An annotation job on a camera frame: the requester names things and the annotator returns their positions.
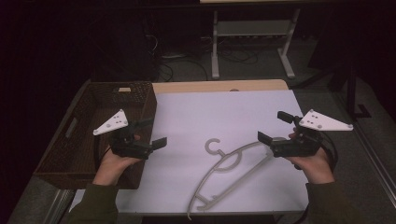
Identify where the aluminium floor rail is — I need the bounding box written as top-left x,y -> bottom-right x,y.
354,123 -> 396,202

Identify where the black floor cable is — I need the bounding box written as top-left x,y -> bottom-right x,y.
217,46 -> 260,65
151,54 -> 209,83

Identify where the metal table frame rail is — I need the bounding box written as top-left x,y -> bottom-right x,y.
42,188 -> 75,224

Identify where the person's right hand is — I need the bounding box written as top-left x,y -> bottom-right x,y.
285,148 -> 336,186

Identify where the white metal desk frame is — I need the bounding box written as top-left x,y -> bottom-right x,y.
210,8 -> 302,80

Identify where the person's left hand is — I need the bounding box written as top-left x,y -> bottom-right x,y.
92,147 -> 143,188

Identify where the grey plastic clothes hanger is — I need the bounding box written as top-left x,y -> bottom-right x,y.
186,136 -> 282,220

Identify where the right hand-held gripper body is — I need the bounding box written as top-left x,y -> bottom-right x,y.
271,108 -> 355,158

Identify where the black metal stand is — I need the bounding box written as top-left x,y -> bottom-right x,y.
346,60 -> 373,119

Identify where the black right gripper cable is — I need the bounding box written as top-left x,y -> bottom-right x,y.
319,132 -> 340,174

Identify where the brown wicker basket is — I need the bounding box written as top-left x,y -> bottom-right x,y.
33,80 -> 158,190

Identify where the white table mat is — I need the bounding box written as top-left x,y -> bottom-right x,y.
69,90 -> 310,217

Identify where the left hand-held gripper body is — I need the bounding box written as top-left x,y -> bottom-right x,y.
92,108 -> 154,161

